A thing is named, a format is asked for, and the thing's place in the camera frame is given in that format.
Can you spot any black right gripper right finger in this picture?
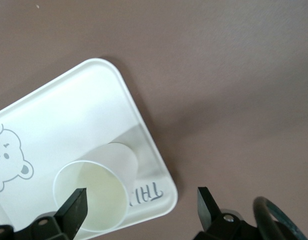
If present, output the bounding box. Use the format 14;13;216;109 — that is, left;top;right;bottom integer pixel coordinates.
193;186;260;240

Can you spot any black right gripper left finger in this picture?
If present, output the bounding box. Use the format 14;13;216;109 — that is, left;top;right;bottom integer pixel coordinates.
12;187;88;240

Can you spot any white IKEA cup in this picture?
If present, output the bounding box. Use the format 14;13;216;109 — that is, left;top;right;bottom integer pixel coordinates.
53;142;139;233

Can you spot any white bear print tray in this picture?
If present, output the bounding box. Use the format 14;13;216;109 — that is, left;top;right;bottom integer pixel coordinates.
0;57;179;240

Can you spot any dark looped gripper cable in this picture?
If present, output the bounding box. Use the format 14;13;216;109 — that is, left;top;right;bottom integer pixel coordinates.
253;196;308;240

